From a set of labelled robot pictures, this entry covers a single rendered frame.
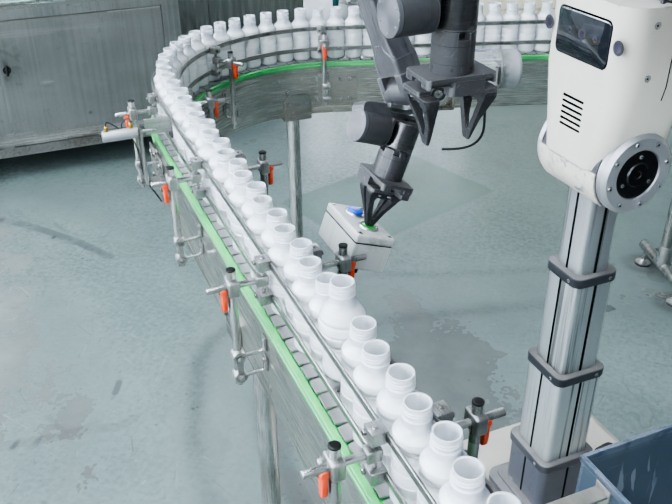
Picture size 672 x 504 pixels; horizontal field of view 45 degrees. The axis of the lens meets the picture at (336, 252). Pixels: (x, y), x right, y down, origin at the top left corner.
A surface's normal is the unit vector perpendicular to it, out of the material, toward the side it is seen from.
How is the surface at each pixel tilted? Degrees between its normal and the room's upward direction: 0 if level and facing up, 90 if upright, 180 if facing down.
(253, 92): 91
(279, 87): 90
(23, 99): 90
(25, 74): 90
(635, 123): 101
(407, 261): 0
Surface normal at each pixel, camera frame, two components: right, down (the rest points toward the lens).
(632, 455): 0.39, 0.47
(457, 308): 0.00, -0.86
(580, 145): -0.92, 0.20
